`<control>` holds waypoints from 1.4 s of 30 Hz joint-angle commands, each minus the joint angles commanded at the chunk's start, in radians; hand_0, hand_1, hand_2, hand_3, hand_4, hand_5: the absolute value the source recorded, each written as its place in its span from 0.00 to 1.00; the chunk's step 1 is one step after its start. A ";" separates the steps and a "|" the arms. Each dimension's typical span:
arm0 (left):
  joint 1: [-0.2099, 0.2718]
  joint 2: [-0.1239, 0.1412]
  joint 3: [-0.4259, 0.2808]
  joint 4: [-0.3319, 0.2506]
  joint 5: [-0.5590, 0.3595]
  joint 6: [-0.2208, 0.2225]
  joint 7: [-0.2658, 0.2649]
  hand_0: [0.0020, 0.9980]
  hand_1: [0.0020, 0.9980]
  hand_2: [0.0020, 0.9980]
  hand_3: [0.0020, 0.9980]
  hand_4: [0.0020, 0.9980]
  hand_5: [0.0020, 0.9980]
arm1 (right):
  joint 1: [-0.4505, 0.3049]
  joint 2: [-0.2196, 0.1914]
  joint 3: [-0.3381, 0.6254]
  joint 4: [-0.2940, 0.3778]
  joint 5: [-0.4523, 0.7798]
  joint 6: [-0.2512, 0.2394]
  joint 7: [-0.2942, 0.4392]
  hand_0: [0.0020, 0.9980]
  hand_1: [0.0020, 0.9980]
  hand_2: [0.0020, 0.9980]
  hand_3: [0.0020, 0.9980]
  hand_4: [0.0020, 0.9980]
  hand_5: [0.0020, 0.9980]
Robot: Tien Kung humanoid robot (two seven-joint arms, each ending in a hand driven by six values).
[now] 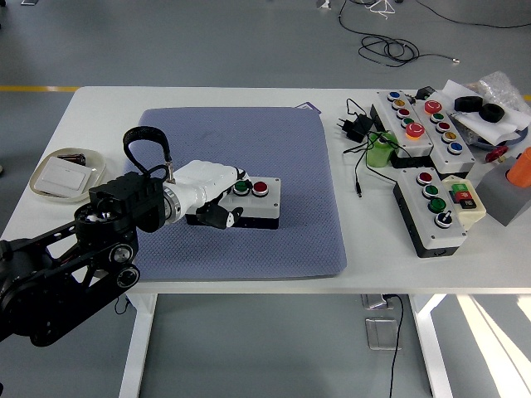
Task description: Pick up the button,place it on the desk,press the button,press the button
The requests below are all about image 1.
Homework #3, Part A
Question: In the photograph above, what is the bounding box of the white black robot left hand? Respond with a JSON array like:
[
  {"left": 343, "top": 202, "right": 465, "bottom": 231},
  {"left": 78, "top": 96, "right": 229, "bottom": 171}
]
[{"left": 168, "top": 159, "right": 252, "bottom": 231}]

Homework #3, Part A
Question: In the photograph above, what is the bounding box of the grey four-button control box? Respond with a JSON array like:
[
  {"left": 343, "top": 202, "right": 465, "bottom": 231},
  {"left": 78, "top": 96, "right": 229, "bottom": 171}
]
[
  {"left": 184, "top": 176, "right": 282, "bottom": 231},
  {"left": 392, "top": 167, "right": 468, "bottom": 259}
]

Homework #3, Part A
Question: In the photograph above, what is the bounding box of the five-button box with emergency stop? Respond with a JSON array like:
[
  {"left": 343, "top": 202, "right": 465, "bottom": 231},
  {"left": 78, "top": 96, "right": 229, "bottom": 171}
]
[
  {"left": 410, "top": 91, "right": 476, "bottom": 175},
  {"left": 368, "top": 90, "right": 435, "bottom": 169}
]

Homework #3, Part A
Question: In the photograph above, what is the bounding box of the grey-blue textured mat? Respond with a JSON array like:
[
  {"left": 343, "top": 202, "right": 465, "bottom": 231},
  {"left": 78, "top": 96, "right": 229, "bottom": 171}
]
[{"left": 131, "top": 106, "right": 348, "bottom": 283}]

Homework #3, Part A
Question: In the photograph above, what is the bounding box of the cream oval dish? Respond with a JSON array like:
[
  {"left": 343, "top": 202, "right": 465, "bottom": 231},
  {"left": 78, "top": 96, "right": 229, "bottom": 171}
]
[{"left": 28, "top": 147, "right": 107, "bottom": 204}]

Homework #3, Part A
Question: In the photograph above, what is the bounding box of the black power adapter plug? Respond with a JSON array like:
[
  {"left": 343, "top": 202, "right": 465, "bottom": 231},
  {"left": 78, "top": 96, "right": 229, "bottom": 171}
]
[{"left": 334, "top": 114, "right": 373, "bottom": 144}]

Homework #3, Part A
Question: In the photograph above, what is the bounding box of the white table leg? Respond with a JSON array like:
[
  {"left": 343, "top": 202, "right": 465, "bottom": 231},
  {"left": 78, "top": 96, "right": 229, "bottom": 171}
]
[
  {"left": 118, "top": 293, "right": 158, "bottom": 398},
  {"left": 408, "top": 293, "right": 455, "bottom": 398}
]

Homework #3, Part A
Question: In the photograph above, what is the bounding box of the metal floor socket plate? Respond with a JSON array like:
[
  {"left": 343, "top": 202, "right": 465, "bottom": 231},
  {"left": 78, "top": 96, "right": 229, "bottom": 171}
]
[
  {"left": 360, "top": 294, "right": 393, "bottom": 310},
  {"left": 364, "top": 317, "right": 402, "bottom": 352}
]

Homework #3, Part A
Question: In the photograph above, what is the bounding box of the small red knob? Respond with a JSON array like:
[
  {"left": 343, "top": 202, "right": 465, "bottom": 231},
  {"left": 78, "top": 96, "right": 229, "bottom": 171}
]
[{"left": 485, "top": 145, "right": 509, "bottom": 163}]

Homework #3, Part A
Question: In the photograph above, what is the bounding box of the grey block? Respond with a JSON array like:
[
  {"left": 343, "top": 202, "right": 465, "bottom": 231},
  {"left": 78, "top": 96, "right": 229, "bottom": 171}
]
[{"left": 475, "top": 155, "right": 531, "bottom": 227}]

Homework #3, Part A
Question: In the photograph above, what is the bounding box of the clear bubble wrap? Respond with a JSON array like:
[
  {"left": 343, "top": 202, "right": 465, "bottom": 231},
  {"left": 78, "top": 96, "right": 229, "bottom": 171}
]
[{"left": 466, "top": 70, "right": 530, "bottom": 115}]

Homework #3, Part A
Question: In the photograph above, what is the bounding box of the orange cylinder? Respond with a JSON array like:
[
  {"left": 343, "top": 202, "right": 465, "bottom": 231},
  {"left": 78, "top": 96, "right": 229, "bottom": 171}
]
[{"left": 504, "top": 147, "right": 531, "bottom": 187}]

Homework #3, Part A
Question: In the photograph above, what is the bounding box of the blue round plate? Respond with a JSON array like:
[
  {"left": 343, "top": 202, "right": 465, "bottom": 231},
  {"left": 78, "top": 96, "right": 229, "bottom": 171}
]
[{"left": 468, "top": 126, "right": 529, "bottom": 150}]

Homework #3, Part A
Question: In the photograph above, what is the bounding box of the white wall switch plate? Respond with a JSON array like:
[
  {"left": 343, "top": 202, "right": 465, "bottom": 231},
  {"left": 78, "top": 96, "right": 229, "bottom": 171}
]
[{"left": 40, "top": 156, "right": 93, "bottom": 196}]

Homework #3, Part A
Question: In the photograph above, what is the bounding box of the black adapter cord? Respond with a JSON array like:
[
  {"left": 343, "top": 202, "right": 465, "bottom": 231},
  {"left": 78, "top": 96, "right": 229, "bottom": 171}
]
[{"left": 342, "top": 98, "right": 412, "bottom": 198}]

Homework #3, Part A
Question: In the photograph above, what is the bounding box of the short black cable loop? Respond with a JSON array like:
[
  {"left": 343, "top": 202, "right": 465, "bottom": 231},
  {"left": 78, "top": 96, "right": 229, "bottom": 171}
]
[{"left": 112, "top": 293, "right": 132, "bottom": 315}]

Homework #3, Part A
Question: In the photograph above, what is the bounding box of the white floor cord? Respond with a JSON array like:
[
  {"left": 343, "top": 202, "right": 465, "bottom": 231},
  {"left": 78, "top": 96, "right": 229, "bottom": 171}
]
[{"left": 363, "top": 0, "right": 400, "bottom": 20}]

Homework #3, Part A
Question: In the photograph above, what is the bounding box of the black cable under table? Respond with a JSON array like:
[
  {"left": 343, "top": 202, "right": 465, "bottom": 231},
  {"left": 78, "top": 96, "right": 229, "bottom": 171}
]
[{"left": 381, "top": 293, "right": 406, "bottom": 398}]

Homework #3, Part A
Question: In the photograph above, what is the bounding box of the black foam ring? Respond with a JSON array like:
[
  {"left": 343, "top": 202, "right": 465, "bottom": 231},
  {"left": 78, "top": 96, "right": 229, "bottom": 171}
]
[
  {"left": 480, "top": 103, "right": 504, "bottom": 124},
  {"left": 453, "top": 95, "right": 484, "bottom": 113}
]

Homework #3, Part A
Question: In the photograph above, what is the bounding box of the cream switch box green red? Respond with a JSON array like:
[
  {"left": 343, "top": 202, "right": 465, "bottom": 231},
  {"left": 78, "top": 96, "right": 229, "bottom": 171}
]
[{"left": 440, "top": 174, "right": 487, "bottom": 232}]

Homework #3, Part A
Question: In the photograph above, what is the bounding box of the coiled black floor cable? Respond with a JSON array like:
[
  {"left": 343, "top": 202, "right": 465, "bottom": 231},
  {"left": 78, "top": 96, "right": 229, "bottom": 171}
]
[{"left": 338, "top": 0, "right": 460, "bottom": 68}]

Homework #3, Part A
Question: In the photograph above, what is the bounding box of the long black floor cable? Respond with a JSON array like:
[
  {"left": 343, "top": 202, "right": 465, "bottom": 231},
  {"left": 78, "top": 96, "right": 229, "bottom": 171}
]
[{"left": 417, "top": 0, "right": 531, "bottom": 30}]

